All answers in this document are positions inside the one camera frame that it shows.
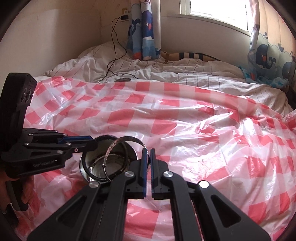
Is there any round metal tin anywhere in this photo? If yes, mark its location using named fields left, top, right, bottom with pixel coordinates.
left=79, top=135, right=137, bottom=183

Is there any silver bangle bracelet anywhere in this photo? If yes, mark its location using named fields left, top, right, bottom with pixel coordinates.
left=103, top=136, right=152, bottom=182

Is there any person's left hand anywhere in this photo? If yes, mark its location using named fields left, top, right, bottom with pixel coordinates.
left=0, top=169, right=34, bottom=212

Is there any pink checkered plastic sheet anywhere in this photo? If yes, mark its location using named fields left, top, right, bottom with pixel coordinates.
left=24, top=77, right=295, bottom=240

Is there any white striped duvet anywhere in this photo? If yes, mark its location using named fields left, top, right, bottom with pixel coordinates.
left=36, top=42, right=292, bottom=115

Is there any left whale print curtain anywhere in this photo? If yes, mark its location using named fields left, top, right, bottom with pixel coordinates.
left=127, top=0, right=161, bottom=61

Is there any whale print curtain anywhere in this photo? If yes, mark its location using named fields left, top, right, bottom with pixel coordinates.
left=242, top=1, right=295, bottom=90
left=127, top=0, right=161, bottom=61

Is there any striped plush toy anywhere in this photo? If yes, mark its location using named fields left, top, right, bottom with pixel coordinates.
left=161, top=51, right=219, bottom=62

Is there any right whale print curtain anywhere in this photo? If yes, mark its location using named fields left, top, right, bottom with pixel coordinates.
left=242, top=1, right=295, bottom=90

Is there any window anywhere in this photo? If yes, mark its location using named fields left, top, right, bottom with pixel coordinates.
left=163, top=1, right=251, bottom=36

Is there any black charger cable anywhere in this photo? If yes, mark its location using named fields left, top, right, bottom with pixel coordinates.
left=98, top=16, right=139, bottom=84

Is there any black wall charger plug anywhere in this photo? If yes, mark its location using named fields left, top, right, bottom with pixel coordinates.
left=120, top=15, right=129, bottom=21

